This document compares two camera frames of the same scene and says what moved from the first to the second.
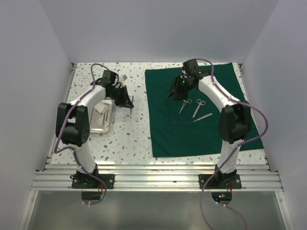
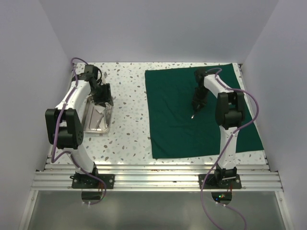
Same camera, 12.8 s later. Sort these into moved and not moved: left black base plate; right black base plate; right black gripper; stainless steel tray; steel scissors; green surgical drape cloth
Moved: steel scissors; right black gripper
Not moved: left black base plate; right black base plate; stainless steel tray; green surgical drape cloth
